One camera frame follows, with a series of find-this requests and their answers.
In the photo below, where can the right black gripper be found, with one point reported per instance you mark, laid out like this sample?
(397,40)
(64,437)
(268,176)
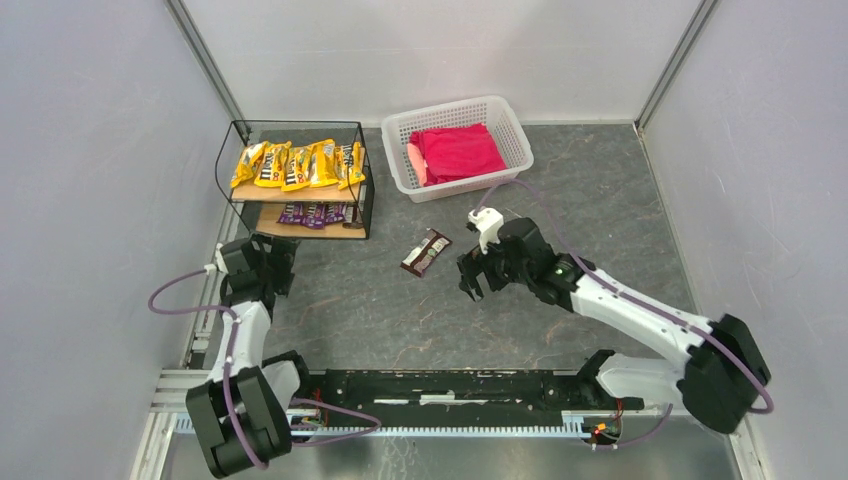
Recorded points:
(484,271)

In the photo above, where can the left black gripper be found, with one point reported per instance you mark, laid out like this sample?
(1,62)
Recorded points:
(279,258)

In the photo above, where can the brown candy bag top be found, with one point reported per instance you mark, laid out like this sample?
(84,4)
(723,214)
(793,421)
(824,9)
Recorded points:
(423,255)

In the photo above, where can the brown candy bag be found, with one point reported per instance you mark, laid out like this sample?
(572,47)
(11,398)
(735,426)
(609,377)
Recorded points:
(292,214)
(423,255)

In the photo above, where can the purple brown M&M bag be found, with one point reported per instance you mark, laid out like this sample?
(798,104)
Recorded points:
(336,213)

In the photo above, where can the yellow M&M bag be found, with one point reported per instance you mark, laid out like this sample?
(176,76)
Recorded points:
(271,173)
(296,168)

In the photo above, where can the yellow candy bag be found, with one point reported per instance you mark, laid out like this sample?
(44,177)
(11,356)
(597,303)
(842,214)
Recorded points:
(322,164)
(349,160)
(248,164)

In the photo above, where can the purple candy bag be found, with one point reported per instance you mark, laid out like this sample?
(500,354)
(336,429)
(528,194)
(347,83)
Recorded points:
(314,216)

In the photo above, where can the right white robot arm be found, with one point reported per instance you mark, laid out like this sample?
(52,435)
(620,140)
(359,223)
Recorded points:
(713,369)

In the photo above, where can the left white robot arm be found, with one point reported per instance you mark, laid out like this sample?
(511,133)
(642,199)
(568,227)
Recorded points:
(238,412)

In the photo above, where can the brown candy bag lower shelf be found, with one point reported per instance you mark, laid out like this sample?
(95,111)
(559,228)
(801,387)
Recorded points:
(353,219)

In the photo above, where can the pink folded cloth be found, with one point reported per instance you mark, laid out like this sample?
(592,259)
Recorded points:
(444,155)

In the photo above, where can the white plastic basket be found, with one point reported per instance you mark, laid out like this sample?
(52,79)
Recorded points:
(492,111)

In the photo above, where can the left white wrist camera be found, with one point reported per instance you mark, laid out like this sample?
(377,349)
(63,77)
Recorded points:
(217,264)

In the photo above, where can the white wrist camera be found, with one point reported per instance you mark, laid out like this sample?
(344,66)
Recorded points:
(217,264)
(486,222)

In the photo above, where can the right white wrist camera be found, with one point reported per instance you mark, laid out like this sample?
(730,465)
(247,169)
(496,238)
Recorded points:
(486,222)

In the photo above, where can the black wire wooden shelf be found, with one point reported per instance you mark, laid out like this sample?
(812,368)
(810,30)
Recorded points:
(258,209)

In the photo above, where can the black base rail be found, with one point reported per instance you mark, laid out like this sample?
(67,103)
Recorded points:
(463,398)

